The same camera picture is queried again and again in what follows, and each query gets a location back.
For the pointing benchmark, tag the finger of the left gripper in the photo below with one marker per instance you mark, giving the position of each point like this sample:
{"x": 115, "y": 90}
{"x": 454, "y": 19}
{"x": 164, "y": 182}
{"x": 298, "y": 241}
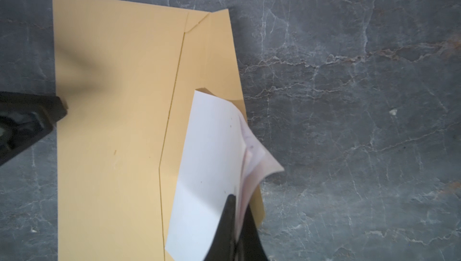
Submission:
{"x": 26, "y": 119}

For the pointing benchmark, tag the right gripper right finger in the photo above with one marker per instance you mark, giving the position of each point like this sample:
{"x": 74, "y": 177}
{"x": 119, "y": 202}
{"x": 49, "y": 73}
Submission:
{"x": 249, "y": 247}

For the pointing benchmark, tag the white floral letter paper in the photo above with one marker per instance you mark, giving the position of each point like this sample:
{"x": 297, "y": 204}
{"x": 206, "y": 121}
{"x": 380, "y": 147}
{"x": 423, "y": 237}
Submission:
{"x": 221, "y": 157}

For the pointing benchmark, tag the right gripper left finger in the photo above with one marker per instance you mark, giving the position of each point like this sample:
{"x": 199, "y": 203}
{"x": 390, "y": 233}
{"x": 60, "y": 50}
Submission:
{"x": 223, "y": 244}

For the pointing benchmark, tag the brown kraft envelope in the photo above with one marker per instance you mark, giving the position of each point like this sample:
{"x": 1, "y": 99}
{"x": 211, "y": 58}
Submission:
{"x": 127, "y": 73}

